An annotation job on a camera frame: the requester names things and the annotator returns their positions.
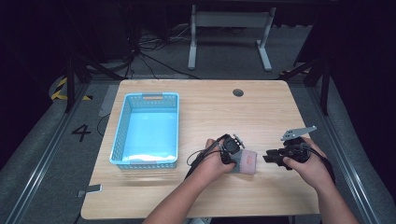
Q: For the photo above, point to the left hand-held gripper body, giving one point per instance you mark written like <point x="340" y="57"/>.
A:
<point x="231" y="145"/>

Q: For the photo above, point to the person's right hand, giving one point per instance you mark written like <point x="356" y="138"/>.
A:
<point x="311" y="171"/>

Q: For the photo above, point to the white metal desk frame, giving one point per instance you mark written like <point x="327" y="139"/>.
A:
<point x="230" y="21"/>

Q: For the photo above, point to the black metal stand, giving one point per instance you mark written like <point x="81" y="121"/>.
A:
<point x="317" y="77"/>
<point x="77" y="77"/>

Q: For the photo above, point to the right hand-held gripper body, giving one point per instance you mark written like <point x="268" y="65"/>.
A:
<point x="295" y="149"/>

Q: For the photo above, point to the light blue plastic basket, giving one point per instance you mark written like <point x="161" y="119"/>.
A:
<point x="149" y="133"/>

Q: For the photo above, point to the person's left hand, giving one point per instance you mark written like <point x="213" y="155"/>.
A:
<point x="211" y="165"/>

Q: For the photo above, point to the grey tape strip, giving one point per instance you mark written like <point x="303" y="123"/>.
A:
<point x="90" y="189"/>

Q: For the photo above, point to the metal rail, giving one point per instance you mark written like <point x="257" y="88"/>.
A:
<point x="345" y="149"/>
<point x="43" y="155"/>

